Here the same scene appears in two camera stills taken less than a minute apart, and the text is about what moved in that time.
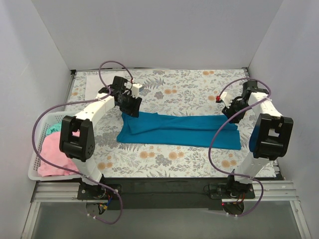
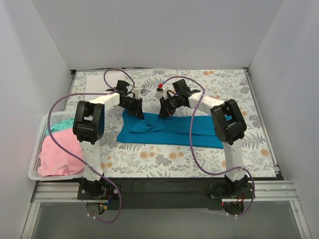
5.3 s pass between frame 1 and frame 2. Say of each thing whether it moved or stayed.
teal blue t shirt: stayed
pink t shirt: stayed
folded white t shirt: stayed
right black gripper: moved
